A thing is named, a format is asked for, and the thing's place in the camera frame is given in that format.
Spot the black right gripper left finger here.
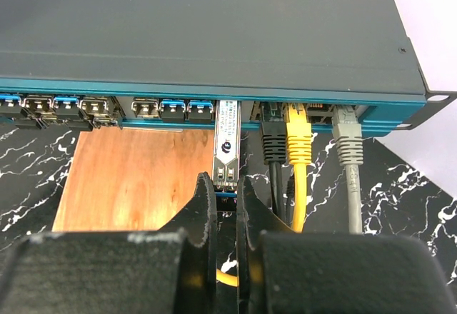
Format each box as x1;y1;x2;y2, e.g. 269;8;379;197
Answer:
1;173;217;313

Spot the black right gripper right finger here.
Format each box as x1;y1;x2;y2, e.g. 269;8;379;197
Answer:
236;178;456;313

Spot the silver transceiver module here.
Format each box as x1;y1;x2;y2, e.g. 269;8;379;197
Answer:
212;100;241;192

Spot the dark grey network switch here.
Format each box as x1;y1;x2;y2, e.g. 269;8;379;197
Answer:
1;0;456;136

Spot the wooden board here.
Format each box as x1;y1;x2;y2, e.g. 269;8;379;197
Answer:
52;128;214;232

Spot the yellow fibre cable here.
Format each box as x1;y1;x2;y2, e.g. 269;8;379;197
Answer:
216;102;313;288

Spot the black cable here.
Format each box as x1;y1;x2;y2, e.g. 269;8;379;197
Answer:
259;102;296;224

